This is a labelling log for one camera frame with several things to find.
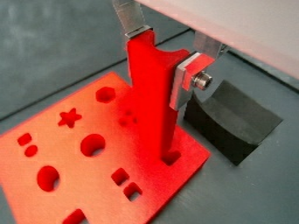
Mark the red arch bar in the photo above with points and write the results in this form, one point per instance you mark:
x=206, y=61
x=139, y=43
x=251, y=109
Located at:
x=151, y=68

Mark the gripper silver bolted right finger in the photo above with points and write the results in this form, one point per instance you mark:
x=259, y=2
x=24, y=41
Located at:
x=191, y=71

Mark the black angled fixture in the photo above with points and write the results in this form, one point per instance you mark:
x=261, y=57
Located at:
x=232, y=121

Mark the red shape sorter block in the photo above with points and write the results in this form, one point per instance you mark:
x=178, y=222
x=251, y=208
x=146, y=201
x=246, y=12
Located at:
x=72, y=165

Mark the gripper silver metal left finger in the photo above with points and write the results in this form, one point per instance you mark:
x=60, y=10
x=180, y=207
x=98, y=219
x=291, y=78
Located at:
x=130, y=13

